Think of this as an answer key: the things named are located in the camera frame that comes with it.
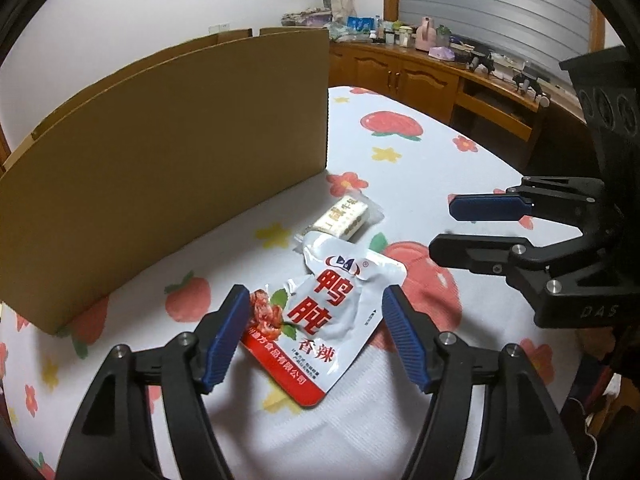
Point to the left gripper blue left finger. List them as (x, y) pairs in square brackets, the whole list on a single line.
[(112, 437)]

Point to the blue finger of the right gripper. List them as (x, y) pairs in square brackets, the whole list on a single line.
[(500, 259), (489, 207)]

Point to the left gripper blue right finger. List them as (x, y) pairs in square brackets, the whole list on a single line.
[(522, 436)]

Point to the red duck gizzard snack bag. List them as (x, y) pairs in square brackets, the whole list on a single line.
[(307, 332)]

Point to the wooden sideboard cabinet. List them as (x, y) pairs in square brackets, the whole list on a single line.
[(534, 134)]

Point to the cream nougat candy packet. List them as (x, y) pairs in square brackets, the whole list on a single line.
[(346, 217)]

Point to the brown cardboard box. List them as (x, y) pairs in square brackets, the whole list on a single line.
[(144, 161)]

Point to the grey window blind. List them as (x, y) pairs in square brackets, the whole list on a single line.
[(544, 32)]

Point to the stack of folded clothes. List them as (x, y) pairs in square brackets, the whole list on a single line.
[(311, 17)]

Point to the white wall switch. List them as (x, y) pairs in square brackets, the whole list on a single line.
[(218, 28)]

